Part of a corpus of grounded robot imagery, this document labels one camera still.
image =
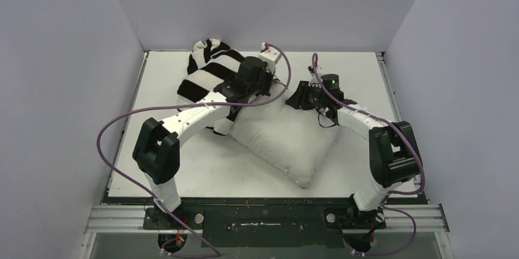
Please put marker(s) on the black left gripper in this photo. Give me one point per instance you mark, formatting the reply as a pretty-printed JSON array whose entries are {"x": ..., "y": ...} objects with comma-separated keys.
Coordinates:
[{"x": 270, "y": 77}]

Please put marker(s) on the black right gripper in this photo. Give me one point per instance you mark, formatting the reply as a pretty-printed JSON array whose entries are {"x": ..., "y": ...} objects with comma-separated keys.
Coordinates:
[{"x": 303, "y": 94}]

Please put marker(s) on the black white striped pillowcase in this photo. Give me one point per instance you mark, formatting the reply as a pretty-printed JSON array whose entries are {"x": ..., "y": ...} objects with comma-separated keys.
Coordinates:
[{"x": 210, "y": 63}]

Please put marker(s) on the white pillow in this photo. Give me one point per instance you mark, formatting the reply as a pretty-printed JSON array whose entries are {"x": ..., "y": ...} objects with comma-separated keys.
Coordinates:
[{"x": 294, "y": 141}]

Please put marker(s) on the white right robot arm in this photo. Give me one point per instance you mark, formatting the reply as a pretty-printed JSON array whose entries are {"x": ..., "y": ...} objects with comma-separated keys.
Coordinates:
[{"x": 393, "y": 157}]

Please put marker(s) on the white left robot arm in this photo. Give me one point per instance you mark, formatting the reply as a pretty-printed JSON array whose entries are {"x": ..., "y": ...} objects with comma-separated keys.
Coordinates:
[{"x": 211, "y": 95}]

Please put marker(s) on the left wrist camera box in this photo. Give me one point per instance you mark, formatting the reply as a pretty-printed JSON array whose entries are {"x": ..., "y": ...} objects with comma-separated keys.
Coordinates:
[{"x": 268, "y": 53}]

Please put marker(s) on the black metal base rail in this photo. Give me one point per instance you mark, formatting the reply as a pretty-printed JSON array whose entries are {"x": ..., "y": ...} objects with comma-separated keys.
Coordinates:
[{"x": 251, "y": 222}]

